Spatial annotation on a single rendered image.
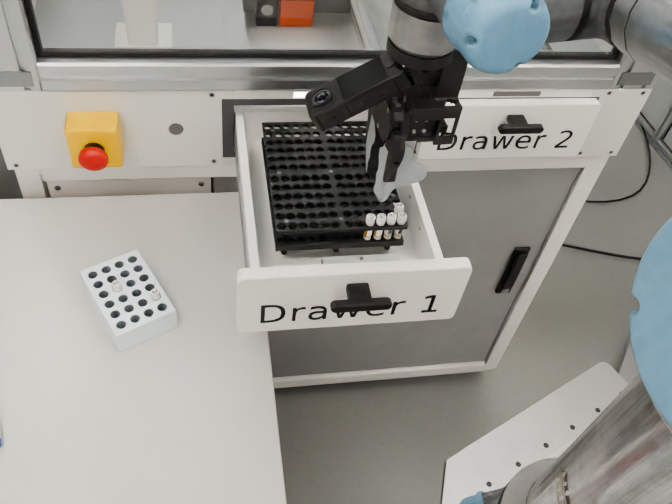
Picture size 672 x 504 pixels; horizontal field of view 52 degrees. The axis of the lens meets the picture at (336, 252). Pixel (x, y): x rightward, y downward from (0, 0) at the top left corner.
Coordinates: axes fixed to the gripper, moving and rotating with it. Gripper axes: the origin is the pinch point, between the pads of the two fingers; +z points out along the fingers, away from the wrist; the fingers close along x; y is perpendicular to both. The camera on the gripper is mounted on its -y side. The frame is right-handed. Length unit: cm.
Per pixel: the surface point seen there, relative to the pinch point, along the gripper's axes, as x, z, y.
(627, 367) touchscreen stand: 18, 94, 92
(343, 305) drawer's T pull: -13.7, 6.3, -6.3
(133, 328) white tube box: -5.4, 17.8, -31.0
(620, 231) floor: 68, 96, 119
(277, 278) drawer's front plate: -9.9, 4.9, -13.5
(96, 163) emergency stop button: 18.0, 9.9, -34.5
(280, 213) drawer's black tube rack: 3.1, 7.5, -10.8
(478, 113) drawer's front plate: 19.8, 5.8, 23.5
